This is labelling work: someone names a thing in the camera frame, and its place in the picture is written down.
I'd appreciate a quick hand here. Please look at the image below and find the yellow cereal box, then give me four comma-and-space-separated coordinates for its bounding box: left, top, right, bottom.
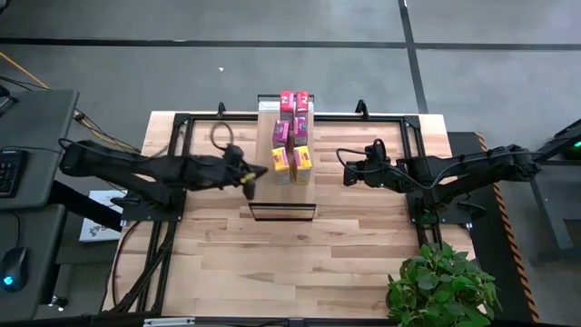
271, 145, 291, 186
291, 144, 313, 186

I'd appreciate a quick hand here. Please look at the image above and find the green leafy potted plant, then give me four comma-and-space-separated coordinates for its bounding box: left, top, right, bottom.
385, 243, 503, 327

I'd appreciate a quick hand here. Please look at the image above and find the wooden shelf with black frame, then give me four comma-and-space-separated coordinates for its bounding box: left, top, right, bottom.
248, 94, 318, 223

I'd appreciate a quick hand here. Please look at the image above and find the black aluminium table frame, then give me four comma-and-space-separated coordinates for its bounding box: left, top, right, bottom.
103, 111, 444, 317

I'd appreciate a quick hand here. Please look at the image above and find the black hazard-striped floor mat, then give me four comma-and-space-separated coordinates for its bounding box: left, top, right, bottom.
447, 130, 542, 324

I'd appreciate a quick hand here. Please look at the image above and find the grey desk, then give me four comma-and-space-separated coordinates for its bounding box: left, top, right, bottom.
0, 203, 67, 320
0, 89, 80, 211

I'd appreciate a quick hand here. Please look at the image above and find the dark grey neighbouring stand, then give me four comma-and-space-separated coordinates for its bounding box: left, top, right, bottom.
500, 118, 581, 267

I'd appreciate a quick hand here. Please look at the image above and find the red cereal box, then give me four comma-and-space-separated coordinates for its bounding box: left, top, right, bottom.
279, 90, 296, 122
294, 91, 312, 119

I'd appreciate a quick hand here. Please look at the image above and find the pink cereal box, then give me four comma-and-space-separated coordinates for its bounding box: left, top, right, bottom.
292, 116, 310, 147
271, 120, 291, 149

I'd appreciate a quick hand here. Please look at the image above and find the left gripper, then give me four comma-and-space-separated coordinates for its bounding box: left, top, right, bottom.
199, 144, 270, 202

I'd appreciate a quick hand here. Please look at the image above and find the silver metal bracket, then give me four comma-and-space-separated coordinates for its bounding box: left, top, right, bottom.
143, 317, 196, 327

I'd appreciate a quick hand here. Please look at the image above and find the black computer mouse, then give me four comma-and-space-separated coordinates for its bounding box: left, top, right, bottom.
0, 247, 30, 293

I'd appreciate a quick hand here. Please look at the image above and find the black desk device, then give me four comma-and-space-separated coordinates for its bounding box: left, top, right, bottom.
0, 84, 19, 117

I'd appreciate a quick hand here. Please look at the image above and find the black desk support beam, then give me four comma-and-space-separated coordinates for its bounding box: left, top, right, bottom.
47, 180, 123, 233

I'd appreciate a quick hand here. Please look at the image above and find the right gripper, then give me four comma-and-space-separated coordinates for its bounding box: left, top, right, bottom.
343, 138, 412, 192

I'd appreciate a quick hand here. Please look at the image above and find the yellow cable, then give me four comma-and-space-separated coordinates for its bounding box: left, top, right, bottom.
0, 51, 142, 154

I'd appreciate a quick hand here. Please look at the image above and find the black keyboard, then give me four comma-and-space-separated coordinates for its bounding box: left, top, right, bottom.
0, 149, 29, 199

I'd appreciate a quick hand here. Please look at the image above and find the white paper booklet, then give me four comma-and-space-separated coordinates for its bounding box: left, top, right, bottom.
79, 189, 124, 243

